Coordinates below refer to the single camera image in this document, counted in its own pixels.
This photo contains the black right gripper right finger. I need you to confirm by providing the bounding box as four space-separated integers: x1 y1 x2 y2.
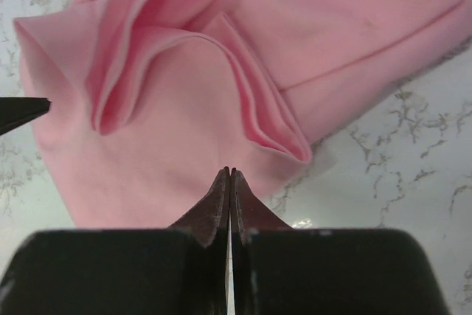
229 170 449 314

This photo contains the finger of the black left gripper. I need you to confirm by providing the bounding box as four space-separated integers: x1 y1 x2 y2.
0 97 51 135

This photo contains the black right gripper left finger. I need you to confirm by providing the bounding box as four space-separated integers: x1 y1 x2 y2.
1 168 230 314

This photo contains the pink t shirt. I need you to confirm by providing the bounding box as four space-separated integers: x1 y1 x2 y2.
14 0 471 228

